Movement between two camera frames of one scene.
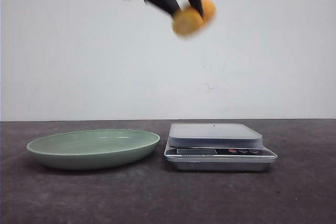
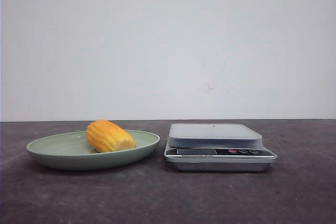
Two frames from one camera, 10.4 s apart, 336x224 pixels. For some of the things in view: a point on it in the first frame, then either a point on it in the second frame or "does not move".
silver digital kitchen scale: (217, 147) does not move
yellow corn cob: (187, 21) → (104, 136)
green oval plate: (93, 149) does not move
